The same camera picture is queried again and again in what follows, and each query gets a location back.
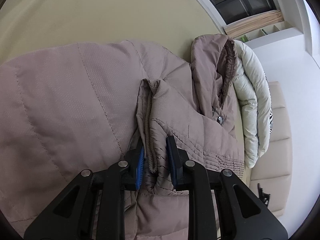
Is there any mauve hooded puffer coat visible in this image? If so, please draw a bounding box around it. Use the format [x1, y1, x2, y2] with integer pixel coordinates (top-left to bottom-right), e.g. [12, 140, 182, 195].
[1, 34, 244, 239]

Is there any black object by headboard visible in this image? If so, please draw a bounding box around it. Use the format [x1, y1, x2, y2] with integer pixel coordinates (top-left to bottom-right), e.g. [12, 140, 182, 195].
[257, 183, 271, 207]

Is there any beige upholstered headboard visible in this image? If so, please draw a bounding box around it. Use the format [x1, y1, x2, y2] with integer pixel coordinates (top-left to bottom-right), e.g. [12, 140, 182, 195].
[249, 81, 293, 217]

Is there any zebra print pillow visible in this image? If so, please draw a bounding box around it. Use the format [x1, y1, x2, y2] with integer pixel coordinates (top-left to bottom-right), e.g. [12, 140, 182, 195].
[266, 77, 275, 133]

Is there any white folded duvet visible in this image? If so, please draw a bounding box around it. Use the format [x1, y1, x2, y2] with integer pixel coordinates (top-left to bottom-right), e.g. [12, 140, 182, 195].
[233, 40, 271, 168]

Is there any beige right curtain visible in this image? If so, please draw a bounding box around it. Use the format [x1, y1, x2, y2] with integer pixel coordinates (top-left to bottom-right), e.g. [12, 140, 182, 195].
[223, 10, 284, 38]

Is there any beige bed sheet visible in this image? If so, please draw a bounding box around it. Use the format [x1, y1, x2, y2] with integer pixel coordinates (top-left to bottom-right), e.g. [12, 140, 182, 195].
[0, 0, 253, 181]

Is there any white right wall shelf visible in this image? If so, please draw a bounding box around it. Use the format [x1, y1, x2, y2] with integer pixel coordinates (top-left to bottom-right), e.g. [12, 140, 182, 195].
[235, 21, 303, 42]

